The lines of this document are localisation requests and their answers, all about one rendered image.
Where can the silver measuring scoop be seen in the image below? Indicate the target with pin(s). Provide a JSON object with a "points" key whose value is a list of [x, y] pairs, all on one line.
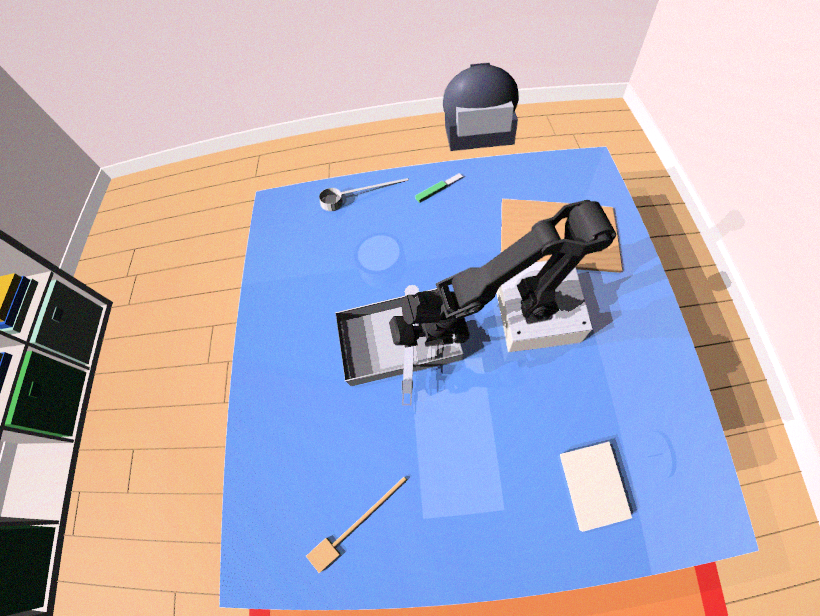
{"points": [[331, 199]]}

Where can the grey roasting tin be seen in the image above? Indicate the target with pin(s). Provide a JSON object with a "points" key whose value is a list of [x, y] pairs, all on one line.
{"points": [[367, 348]]}

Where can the light wooden board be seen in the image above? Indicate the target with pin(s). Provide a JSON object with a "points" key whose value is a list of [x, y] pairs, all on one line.
{"points": [[518, 217]]}

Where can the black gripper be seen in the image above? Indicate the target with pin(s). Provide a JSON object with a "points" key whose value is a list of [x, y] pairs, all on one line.
{"points": [[435, 333]]}

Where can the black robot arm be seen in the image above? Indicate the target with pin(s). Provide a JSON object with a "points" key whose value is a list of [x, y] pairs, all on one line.
{"points": [[587, 230]]}

